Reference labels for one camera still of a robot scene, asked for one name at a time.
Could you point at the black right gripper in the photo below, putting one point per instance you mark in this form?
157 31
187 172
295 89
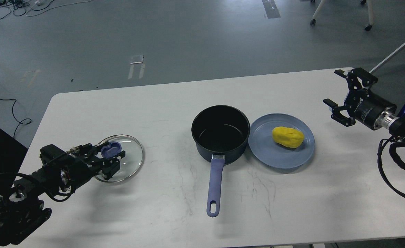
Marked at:
362 105

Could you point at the glass pot lid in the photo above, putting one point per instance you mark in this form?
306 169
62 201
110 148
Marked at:
131 163

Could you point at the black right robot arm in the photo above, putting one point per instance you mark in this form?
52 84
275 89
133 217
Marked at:
395 124

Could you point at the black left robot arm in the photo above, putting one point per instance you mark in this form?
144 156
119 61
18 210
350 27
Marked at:
61 174

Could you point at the blue plate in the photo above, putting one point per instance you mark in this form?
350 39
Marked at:
273 154

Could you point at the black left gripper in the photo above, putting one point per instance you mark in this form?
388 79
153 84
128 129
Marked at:
80 171

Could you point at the dark blue saucepan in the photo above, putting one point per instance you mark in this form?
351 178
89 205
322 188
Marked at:
221 135

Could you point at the yellow potato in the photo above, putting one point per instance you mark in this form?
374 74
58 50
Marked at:
287 137

